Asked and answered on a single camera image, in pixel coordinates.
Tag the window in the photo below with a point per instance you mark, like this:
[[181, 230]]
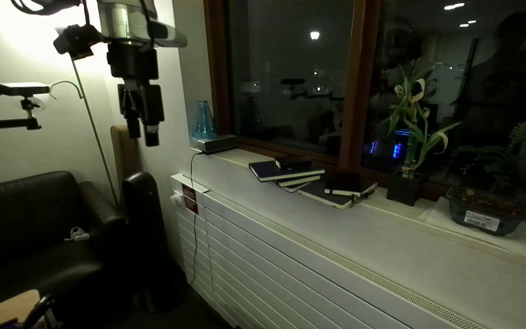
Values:
[[290, 68]]

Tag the black chair frame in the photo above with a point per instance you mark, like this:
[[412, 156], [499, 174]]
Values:
[[39, 310]]

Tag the white thermostat knob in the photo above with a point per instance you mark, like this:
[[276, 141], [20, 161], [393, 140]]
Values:
[[176, 199]]

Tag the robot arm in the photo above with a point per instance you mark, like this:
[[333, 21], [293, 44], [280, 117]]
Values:
[[123, 20]]

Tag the potted bamboo plant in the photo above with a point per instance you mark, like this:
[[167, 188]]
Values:
[[409, 137]]

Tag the beige padded board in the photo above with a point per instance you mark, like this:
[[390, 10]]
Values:
[[123, 151]]

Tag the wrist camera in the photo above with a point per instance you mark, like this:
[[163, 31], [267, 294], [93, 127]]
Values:
[[76, 40]]

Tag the red label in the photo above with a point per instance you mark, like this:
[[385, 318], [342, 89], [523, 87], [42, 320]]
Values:
[[190, 198]]

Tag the black leather armchair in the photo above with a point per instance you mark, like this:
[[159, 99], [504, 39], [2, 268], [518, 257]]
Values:
[[25, 228]]

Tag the thick black notebook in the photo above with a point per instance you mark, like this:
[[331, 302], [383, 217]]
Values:
[[345, 183]]

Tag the blue glass vase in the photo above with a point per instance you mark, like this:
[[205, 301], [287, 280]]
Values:
[[204, 123]]

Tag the large dark blue notebook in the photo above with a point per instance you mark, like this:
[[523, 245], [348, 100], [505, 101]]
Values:
[[267, 170]]

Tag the floor lamp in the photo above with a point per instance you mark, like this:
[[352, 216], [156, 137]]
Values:
[[94, 137]]

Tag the small black notebook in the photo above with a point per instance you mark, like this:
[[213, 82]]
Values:
[[292, 162]]

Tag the grey box device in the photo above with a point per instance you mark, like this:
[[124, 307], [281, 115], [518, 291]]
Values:
[[217, 143]]

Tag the camera on mount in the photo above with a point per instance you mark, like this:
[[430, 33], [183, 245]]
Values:
[[21, 89]]

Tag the wooden table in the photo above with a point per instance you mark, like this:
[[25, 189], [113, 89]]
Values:
[[2, 310]]

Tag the fern in glass bowl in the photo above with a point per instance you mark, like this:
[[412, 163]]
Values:
[[486, 205]]

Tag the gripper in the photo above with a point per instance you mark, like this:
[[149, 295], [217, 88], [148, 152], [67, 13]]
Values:
[[133, 61]]

